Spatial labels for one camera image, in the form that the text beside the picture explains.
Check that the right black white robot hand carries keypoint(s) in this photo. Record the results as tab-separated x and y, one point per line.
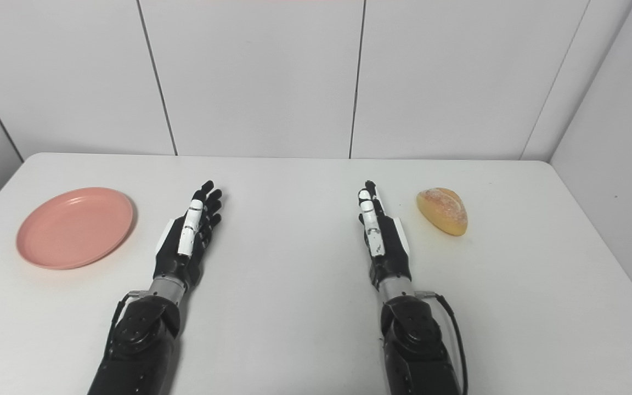
383	241

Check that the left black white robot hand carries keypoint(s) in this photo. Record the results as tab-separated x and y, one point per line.
187	241

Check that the golden bread roll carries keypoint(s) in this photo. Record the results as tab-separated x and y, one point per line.
444	210

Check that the pink round plate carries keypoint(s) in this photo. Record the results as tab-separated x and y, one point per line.
75	227

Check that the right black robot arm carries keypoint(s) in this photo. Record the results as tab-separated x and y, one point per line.
416	345

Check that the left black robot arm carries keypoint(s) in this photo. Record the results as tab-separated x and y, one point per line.
143	340

